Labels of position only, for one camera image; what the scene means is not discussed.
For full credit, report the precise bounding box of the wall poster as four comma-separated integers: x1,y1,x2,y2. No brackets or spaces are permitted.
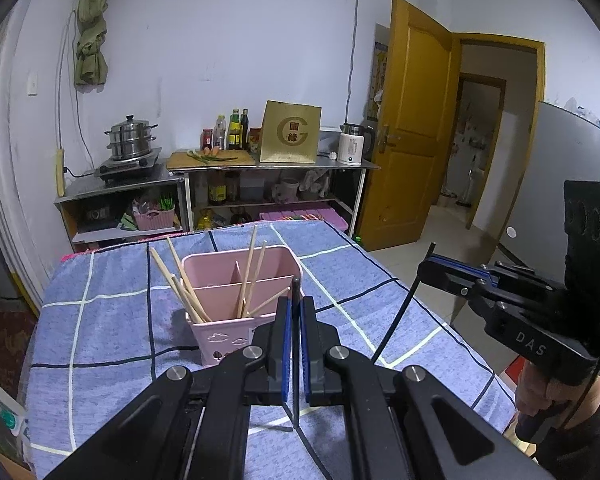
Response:
372,39,389,122

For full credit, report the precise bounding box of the person's right hand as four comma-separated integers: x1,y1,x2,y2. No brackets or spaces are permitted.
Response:
514,359,582,422

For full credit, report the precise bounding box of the gold paper bag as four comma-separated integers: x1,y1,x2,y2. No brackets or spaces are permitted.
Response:
258,100,324,165

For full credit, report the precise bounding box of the green knotted curtain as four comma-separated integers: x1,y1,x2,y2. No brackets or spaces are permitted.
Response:
74,0,119,87

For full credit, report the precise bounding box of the black chopstick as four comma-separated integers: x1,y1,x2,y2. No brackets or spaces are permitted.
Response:
371,242,437,365
291,276,302,431

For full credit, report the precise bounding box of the green onion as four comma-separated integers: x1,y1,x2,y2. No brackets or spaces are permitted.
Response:
187,150,239,164

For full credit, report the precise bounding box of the portable gas stove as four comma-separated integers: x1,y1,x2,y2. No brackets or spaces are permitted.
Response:
93,147,163,184

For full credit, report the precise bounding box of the grey wall cable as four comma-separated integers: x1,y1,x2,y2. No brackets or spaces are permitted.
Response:
346,0,362,127

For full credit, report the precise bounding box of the white electric kettle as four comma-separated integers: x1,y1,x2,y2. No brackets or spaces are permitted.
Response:
337,123,376,166

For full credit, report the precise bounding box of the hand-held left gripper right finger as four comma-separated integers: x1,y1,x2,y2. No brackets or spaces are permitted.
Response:
301,296,554,480

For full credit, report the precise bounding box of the steel steamer pot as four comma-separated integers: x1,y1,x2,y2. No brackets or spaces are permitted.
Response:
104,114,159,162

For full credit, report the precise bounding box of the small steel kitchen table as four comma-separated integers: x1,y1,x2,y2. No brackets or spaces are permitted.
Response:
54,169,192,255

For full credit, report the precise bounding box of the wooden chopstick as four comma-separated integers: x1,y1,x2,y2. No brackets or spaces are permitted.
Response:
171,282,201,322
244,240,267,318
237,225,259,319
249,287,291,318
150,247,205,323
166,237,212,322

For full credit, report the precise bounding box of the small pink storage basket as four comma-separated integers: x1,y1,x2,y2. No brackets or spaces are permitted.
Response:
132,204,176,232

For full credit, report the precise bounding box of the yellow door frame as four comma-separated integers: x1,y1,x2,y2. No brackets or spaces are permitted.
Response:
449,32,547,232

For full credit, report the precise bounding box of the yellow wooden door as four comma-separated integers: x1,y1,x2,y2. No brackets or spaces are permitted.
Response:
364,0,462,253

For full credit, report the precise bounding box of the grey refrigerator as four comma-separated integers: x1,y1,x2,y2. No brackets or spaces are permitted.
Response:
469,99,600,313

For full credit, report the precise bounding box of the metal kitchen shelf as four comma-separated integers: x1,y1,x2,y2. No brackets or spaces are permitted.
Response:
167,152,382,242

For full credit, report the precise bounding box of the pink plastic chopstick basket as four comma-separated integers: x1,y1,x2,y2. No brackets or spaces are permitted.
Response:
182,245,306,367

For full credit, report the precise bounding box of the brown sauce jar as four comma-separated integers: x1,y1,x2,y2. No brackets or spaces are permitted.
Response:
208,172,227,205

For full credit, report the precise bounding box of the yellow label sauce bottle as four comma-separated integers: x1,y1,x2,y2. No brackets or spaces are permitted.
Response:
228,108,242,151

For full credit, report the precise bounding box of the yellow power strip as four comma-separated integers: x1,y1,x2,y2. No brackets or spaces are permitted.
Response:
54,148,66,199

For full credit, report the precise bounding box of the wooden cutting board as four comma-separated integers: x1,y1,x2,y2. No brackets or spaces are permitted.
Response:
166,149,257,169

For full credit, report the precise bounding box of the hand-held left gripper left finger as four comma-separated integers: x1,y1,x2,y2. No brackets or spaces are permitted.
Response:
45,296,294,480

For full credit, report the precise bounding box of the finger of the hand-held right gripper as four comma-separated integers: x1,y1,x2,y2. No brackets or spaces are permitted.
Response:
431,254,562,294
416,260,502,312

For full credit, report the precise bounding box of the blue checked blanket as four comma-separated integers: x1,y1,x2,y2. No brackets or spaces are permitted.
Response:
17,220,536,480

